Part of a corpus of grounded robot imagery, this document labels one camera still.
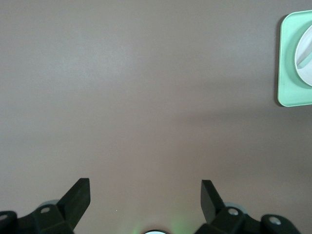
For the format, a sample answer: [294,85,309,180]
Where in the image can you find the brown table mat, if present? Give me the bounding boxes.
[0,0,312,234]

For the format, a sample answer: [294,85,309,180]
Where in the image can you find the light green rectangular tray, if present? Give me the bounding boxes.
[277,9,312,108]

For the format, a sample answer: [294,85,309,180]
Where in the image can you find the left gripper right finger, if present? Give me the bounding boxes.
[195,179,299,234]

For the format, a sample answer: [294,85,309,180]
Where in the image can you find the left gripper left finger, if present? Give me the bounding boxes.
[0,177,91,234]

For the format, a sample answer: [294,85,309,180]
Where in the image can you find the cream round plate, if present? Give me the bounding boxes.
[294,23,312,87]

